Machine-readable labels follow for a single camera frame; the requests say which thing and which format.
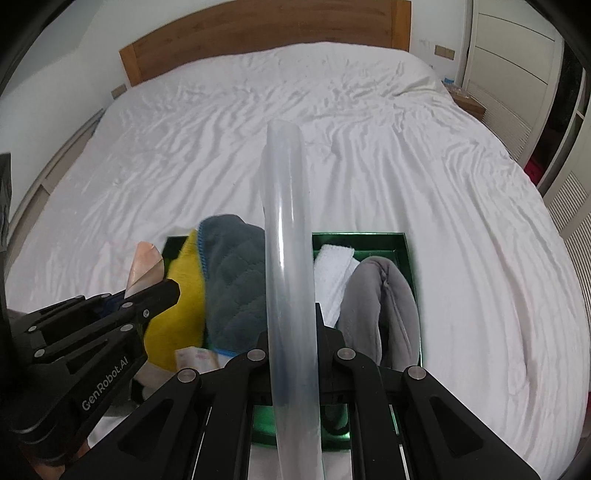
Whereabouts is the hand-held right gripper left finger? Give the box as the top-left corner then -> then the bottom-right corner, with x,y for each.
60,329 -> 274,480

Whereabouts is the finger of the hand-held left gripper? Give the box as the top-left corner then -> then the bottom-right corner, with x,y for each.
27,279 -> 182,366
9,292 -> 136,343

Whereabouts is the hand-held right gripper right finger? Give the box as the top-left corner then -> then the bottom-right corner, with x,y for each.
315,302 -> 542,480

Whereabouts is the yellow cloth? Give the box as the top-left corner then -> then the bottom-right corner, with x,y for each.
143,229 -> 206,372

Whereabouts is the peach powder puff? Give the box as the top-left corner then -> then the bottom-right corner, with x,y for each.
124,241 -> 164,296

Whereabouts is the small pink white packet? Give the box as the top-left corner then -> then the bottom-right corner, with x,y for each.
175,347 -> 218,371

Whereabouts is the dark teal towel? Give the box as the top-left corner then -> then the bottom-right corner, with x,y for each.
198,213 -> 271,356

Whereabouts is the grey fabric pouch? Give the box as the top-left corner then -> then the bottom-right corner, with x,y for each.
337,256 -> 421,370

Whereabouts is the white cloth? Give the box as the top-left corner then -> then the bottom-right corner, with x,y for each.
314,244 -> 358,326

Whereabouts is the clear zip bag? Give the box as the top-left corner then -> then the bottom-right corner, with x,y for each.
259,120 -> 326,480

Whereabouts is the green tray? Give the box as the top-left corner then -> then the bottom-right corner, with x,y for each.
164,231 -> 423,450

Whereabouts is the person's left hand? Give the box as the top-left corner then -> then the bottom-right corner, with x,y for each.
34,442 -> 92,480

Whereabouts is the bed with white duvet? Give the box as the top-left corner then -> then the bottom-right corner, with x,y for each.
4,41 -> 585,480

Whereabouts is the white louvered cabinet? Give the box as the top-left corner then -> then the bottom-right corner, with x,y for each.
542,171 -> 591,241

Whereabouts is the wooden headboard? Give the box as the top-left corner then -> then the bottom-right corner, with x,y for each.
119,0 -> 411,88

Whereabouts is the wooden nightstand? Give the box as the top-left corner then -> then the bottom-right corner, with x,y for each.
450,90 -> 486,116

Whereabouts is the nightstand clutter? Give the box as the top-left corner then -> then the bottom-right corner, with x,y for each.
443,78 -> 472,100

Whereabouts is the white wardrobe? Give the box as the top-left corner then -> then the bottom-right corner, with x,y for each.
462,0 -> 591,171

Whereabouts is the white louvered wall panel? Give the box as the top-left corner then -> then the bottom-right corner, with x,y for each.
7,108 -> 105,250

